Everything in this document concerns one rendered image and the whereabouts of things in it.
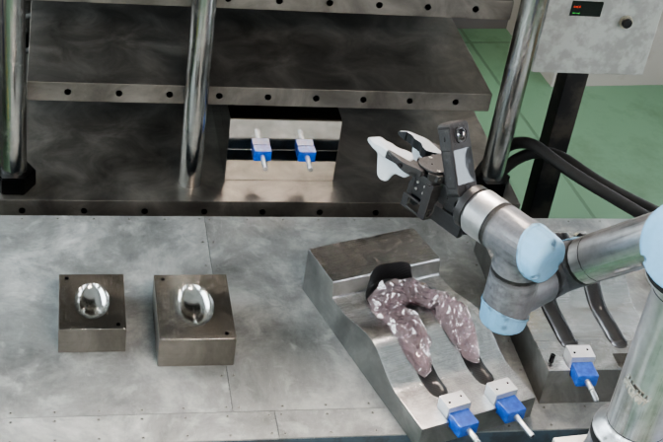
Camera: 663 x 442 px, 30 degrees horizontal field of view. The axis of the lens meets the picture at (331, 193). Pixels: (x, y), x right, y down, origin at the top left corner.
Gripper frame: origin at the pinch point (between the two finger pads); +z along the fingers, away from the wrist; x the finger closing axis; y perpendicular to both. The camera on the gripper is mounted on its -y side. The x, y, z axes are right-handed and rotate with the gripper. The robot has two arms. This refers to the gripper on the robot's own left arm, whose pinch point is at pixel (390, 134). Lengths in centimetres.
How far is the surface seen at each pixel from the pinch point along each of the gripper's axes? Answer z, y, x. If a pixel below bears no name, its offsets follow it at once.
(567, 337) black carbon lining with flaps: -13, 50, 58
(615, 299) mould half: -10, 47, 76
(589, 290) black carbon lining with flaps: -6, 47, 73
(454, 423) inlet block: -16, 57, 23
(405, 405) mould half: -7, 58, 19
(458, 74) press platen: 59, 29, 91
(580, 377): -23, 49, 49
